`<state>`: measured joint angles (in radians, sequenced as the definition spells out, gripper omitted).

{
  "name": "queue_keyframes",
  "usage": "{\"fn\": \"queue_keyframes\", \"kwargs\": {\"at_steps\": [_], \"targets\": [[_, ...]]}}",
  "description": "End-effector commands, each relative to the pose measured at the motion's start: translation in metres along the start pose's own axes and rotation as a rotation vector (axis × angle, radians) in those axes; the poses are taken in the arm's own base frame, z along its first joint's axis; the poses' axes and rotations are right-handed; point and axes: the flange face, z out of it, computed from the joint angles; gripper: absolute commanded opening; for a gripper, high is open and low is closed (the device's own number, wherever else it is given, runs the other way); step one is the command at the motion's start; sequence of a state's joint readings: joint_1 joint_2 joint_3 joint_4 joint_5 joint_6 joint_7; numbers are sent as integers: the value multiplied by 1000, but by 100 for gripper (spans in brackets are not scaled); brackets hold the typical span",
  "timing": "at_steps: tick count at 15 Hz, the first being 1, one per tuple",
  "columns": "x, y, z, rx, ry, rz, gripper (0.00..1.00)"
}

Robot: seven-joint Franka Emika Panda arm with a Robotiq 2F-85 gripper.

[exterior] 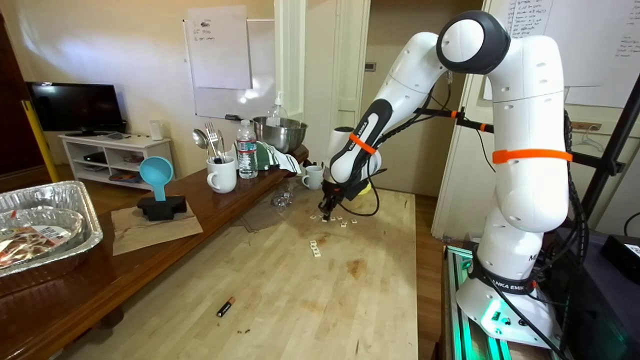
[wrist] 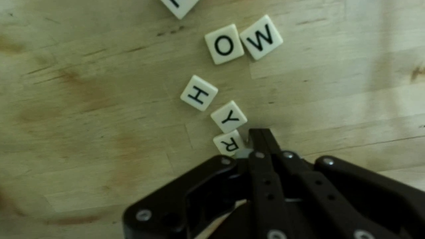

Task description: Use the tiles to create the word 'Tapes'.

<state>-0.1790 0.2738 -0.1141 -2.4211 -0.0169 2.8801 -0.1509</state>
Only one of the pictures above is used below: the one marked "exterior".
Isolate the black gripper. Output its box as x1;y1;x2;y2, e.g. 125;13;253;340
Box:
318;179;351;221

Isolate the white ceramic mug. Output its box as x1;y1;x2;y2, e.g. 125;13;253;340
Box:
207;156;240;195
301;163;328;191

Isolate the crushed clear plastic bottle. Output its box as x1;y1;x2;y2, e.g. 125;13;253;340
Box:
270;186;301;209

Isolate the green striped white towel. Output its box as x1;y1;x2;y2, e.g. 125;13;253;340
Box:
256;140;304;177

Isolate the steel mixing bowl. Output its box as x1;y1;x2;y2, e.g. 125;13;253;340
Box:
250;116;310;153

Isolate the clear plastic water bottle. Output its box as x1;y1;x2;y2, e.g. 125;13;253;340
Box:
235;117;260;181

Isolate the clear pump sanitizer bottle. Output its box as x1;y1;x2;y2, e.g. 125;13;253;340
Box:
266;92;288;129

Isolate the metal spoon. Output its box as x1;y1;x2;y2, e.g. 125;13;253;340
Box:
190;125;213;161
207;125;229;161

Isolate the black marker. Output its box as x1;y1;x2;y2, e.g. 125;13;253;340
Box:
214;297;236;320

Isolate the white whiteboard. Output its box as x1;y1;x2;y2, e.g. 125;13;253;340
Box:
192;18;279;121

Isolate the black funnel base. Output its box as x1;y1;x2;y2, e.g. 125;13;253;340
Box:
137;193;190;221

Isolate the brown cardboard sheet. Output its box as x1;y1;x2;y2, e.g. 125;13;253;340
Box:
109;200;207;258

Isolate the white flipchart paper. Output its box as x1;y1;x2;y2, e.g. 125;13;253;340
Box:
182;6;253;92

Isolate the white television stand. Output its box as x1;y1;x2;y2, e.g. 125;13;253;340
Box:
59;131;177;191

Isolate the black television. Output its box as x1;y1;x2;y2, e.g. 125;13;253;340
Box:
26;79;131;135

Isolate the dark brown wooden table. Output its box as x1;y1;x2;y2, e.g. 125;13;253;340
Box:
0;147;312;360

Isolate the black boom rod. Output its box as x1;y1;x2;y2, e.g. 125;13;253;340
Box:
418;106;628;175

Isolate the aluminium foil tray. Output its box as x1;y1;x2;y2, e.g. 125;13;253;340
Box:
0;177;106;282

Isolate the black tripod pole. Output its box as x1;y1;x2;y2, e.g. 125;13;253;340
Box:
579;72;640;223

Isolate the yellow pole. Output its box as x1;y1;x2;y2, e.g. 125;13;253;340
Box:
18;97;63;183

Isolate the black box device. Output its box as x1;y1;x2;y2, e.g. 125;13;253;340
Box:
599;231;640;283

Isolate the whiteboard with writing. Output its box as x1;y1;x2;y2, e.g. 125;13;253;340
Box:
482;0;640;110

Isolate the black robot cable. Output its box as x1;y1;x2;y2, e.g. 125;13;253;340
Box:
336;167;385;219

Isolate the narrow orange strap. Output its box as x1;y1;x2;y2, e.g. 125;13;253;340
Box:
347;131;380;158

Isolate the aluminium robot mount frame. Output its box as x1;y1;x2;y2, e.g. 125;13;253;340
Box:
442;241;568;360

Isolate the wide orange strap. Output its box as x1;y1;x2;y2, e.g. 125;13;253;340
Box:
491;146;575;167

